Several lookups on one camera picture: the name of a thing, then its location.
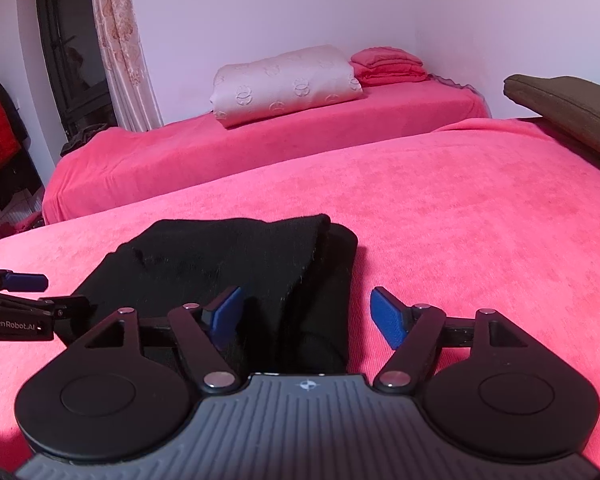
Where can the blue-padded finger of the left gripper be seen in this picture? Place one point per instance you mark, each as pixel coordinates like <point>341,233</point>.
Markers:
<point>22,282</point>
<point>75,308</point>

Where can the near bed pink blanket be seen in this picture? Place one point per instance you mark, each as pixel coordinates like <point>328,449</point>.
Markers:
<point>487,213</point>

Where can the olive brown headboard cushion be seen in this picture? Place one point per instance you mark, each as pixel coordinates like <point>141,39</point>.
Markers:
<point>569,103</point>

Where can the clothes rack with garments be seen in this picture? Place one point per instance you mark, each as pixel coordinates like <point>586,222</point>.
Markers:
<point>21,188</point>

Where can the black pants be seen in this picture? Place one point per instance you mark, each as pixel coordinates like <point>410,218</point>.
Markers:
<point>295,275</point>

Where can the beige floral curtain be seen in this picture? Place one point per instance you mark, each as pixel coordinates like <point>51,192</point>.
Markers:
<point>130,89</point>

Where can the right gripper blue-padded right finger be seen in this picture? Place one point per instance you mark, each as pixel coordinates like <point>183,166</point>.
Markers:
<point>413,334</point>

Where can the far bed pink blanket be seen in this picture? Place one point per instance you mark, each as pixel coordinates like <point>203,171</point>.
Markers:
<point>119,167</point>

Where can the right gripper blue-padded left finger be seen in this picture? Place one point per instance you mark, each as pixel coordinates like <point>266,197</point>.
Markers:
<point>202,333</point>

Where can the folded pink blanket stack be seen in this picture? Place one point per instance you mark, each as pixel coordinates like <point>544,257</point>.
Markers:
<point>378,66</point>

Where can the dark window frame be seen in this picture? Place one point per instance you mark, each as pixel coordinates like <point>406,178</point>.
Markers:
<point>74,64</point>

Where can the white embossed pillow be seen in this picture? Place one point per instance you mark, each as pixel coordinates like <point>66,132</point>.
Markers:
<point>288,83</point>

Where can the bed pink blanket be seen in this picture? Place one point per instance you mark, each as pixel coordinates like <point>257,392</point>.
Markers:
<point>487,213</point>
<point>119,167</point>

